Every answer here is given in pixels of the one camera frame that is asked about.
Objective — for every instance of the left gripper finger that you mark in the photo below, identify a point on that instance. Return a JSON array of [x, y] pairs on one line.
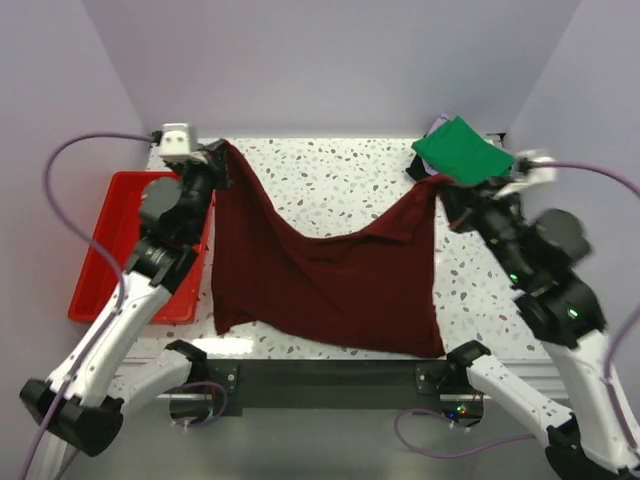
[[222, 173], [213, 155]]

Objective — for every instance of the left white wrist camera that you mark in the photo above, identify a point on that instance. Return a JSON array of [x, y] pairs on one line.
[[178, 142]]

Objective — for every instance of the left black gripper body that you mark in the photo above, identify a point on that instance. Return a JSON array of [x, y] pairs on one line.
[[211, 163]]

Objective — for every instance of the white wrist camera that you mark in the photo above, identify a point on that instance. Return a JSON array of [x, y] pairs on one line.
[[178, 142], [531, 168]]

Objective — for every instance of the black folded t shirt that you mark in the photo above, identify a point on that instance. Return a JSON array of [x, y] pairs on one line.
[[416, 169]]

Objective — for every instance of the green folded t shirt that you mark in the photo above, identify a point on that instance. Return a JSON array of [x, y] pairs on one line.
[[459, 152]]

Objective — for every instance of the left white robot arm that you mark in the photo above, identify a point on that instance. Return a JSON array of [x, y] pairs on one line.
[[81, 402]]

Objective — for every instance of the dark red t shirt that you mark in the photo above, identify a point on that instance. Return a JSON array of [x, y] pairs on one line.
[[371, 289]]

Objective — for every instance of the red plastic bin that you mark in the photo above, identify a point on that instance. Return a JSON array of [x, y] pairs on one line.
[[117, 229]]

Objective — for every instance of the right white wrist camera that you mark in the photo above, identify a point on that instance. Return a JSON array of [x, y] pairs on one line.
[[531, 168]]

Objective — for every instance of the lilac folded t shirt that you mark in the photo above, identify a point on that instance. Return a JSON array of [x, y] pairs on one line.
[[440, 120]]

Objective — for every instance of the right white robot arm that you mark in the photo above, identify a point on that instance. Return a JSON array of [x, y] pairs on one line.
[[597, 436]]

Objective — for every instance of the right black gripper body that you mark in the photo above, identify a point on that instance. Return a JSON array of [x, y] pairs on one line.
[[459, 201]]

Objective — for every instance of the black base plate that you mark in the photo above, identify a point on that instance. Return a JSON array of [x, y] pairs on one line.
[[329, 384]]

